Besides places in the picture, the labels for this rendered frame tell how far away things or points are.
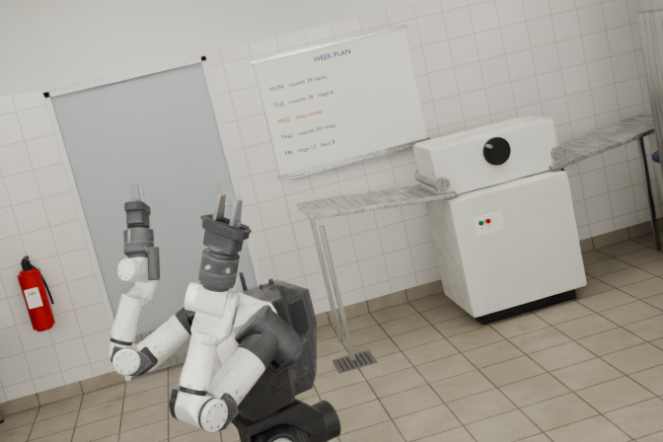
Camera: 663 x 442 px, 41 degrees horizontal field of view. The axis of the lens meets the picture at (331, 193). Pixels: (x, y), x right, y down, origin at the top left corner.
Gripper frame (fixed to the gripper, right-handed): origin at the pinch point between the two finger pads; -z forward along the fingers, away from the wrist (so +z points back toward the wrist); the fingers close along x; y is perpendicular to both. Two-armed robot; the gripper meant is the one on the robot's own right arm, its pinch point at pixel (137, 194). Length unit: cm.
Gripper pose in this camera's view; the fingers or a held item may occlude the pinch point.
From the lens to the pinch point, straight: 270.6
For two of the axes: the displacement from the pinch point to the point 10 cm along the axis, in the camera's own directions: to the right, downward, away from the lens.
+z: 0.8, 9.7, -2.1
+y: -10.0, 0.9, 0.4
